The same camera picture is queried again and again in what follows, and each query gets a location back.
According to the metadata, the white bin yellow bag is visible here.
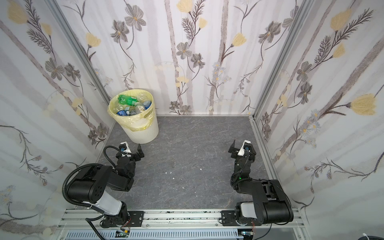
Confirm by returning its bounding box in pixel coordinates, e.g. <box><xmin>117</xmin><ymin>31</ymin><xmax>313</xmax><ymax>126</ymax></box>
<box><xmin>108</xmin><ymin>89</ymin><xmax>159</xmax><ymax>144</ymax></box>

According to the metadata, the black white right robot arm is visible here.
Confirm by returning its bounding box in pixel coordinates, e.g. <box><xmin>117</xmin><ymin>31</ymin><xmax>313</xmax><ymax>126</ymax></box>
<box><xmin>219</xmin><ymin>140</ymin><xmax>294</xmax><ymax>227</ymax></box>

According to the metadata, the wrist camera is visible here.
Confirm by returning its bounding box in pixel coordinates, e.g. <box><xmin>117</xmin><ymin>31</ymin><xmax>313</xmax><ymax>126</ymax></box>
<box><xmin>119</xmin><ymin>142</ymin><xmax>132</xmax><ymax>155</ymax></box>
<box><xmin>238</xmin><ymin>140</ymin><xmax>254</xmax><ymax>157</ymax></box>

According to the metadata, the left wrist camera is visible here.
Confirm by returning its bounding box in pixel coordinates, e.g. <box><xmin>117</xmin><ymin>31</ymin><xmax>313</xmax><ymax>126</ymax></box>
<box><xmin>119</xmin><ymin>142</ymin><xmax>132</xmax><ymax>155</ymax></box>

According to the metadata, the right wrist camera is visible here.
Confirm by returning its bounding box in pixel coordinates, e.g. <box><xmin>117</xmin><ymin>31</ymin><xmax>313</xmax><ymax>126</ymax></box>
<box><xmin>238</xmin><ymin>140</ymin><xmax>254</xmax><ymax>157</ymax></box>

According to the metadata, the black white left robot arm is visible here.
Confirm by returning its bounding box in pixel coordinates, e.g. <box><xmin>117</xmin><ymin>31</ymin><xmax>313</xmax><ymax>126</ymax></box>
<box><xmin>62</xmin><ymin>142</ymin><xmax>145</xmax><ymax>230</ymax></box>

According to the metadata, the aluminium mounting rail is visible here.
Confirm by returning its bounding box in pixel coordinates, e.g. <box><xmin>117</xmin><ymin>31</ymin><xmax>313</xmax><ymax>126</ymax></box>
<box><xmin>54</xmin><ymin>209</ymin><xmax>310</xmax><ymax>240</ymax></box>

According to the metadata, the small green bottle yellow cap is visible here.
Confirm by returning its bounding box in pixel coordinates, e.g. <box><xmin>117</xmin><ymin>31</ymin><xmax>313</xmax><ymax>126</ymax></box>
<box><xmin>118</xmin><ymin>95</ymin><xmax>139</xmax><ymax>106</ymax></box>

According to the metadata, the clear bottle blue label blue cap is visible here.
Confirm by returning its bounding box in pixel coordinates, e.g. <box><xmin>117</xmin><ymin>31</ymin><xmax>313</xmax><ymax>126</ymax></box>
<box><xmin>116</xmin><ymin>108</ymin><xmax>130</xmax><ymax>117</ymax></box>

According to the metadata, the clear square bottle white cap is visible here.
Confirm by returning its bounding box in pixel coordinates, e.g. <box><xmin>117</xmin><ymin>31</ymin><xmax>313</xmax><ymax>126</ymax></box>
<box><xmin>135</xmin><ymin>102</ymin><xmax>146</xmax><ymax>114</ymax></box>

